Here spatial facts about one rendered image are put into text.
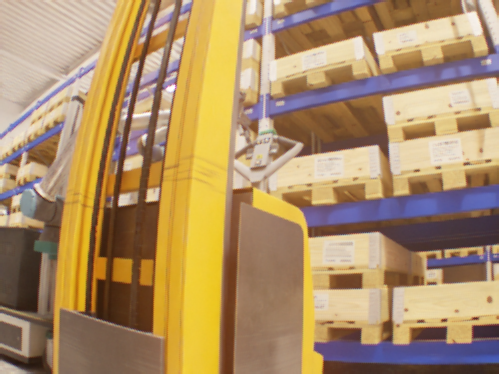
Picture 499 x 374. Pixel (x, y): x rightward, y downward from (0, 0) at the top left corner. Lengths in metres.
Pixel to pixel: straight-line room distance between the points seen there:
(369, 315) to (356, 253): 0.39
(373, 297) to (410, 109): 1.20
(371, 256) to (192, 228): 1.50
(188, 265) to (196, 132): 0.33
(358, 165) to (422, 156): 0.44
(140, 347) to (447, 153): 1.94
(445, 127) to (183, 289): 1.89
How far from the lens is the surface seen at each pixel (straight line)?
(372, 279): 2.20
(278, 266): 1.09
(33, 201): 1.99
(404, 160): 2.31
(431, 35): 2.70
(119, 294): 1.37
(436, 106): 2.41
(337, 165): 2.43
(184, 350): 0.87
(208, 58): 1.05
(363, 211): 2.34
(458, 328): 2.15
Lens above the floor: 0.61
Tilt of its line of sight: 16 degrees up
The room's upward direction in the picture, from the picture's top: 2 degrees clockwise
